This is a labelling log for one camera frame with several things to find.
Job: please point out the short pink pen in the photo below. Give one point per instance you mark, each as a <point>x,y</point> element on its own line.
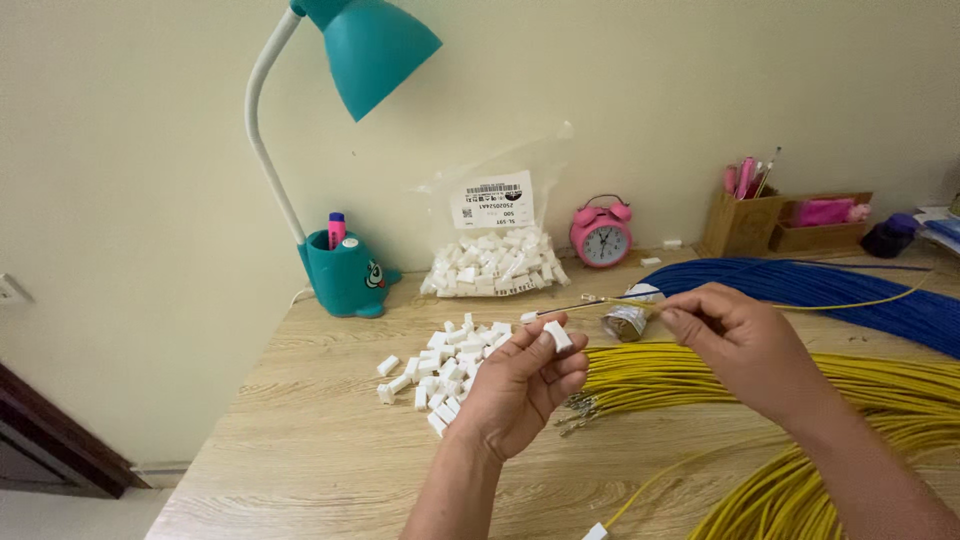
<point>730,181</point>

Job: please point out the pink highlighter marker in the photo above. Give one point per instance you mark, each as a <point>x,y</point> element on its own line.
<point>337,229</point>

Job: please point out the dark wooden door frame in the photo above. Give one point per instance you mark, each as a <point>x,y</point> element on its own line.
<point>52,442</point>

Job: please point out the single white plastic connector housing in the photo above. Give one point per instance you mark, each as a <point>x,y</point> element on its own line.
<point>558,336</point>

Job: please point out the clear bag of white connectors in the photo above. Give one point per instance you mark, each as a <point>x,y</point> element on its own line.
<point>495,259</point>

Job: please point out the tall pink pen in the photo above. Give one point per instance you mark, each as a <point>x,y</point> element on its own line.
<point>747,176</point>

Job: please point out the pile of white connectors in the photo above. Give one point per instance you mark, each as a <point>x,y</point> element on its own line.
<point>450,367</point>

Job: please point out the pink alarm clock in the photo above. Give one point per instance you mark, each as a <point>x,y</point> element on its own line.
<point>601,236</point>

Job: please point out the white wall socket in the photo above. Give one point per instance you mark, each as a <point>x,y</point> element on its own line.
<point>9,289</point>

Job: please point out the pink cloth pouch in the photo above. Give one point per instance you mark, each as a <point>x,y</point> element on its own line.
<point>821,212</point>

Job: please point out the thin paint brush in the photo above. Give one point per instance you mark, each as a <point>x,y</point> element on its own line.
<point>766,174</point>

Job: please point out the teal desk lamp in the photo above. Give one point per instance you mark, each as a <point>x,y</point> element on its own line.
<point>352,67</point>

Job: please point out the stack of papers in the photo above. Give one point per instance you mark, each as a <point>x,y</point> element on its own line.
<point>941,225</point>

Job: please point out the stray white connector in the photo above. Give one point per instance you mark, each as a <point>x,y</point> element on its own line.
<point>673,244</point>
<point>650,262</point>

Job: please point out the person's right hand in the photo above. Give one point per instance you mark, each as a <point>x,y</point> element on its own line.
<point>750,345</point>

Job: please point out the dark purple bottle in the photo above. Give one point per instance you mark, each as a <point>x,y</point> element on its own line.
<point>889,236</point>

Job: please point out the silver tape roll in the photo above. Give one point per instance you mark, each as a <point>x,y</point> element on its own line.
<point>624,321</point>

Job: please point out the person's left hand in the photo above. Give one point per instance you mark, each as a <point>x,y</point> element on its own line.
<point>506,401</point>

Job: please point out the wooden desk organizer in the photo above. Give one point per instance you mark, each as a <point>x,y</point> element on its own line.
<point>742,225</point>

